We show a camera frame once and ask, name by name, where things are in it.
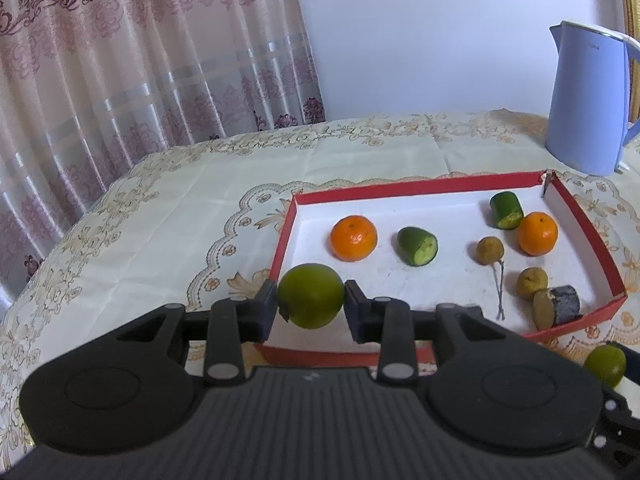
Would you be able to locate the green lime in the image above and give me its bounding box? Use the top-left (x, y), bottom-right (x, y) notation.
top-left (584, 344), bottom-right (627, 388)
top-left (277, 263), bottom-right (345, 330)

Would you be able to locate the green cucumber piece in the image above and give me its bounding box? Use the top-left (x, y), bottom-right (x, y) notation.
top-left (397, 226), bottom-right (438, 266)
top-left (489, 191), bottom-right (524, 231)

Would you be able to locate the orange tangerine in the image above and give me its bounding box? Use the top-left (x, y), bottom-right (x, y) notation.
top-left (518, 211), bottom-right (559, 257)
top-left (329, 214), bottom-right (378, 262)

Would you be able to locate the dark sugarcane piece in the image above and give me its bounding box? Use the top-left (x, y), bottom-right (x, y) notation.
top-left (532, 285), bottom-right (582, 330)

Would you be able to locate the brown longan fruit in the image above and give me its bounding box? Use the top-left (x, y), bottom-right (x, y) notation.
top-left (475, 236), bottom-right (504, 266)
top-left (515, 266), bottom-right (548, 301)

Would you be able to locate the cream embroidered tablecloth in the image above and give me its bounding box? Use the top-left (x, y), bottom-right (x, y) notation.
top-left (0, 108), bottom-right (640, 466)

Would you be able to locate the red shallow box tray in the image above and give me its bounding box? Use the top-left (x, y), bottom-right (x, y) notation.
top-left (270, 171), bottom-right (627, 341)

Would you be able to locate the blue electric kettle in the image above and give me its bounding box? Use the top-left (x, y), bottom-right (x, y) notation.
top-left (546, 21), bottom-right (639, 177)

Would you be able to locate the pink patterned curtain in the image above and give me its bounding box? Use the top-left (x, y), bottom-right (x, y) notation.
top-left (1, 0), bottom-right (324, 308)

